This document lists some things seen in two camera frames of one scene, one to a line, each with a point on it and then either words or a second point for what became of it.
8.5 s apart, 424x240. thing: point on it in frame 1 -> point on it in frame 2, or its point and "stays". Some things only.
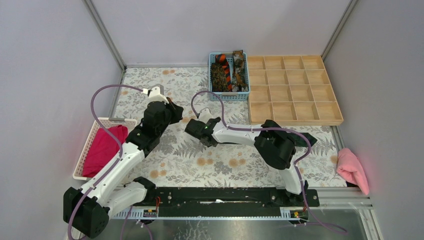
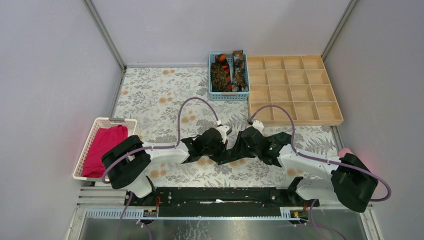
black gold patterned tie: x=218 y=77 stays
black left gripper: x=175 y=112 -> x=218 y=153
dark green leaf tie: x=299 y=141 -> x=237 y=156
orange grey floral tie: x=238 y=82 stays
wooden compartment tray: x=291 y=90 stays
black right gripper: x=219 y=118 -> x=239 y=145
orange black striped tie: x=222 y=59 stays
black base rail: x=227 y=202 stays
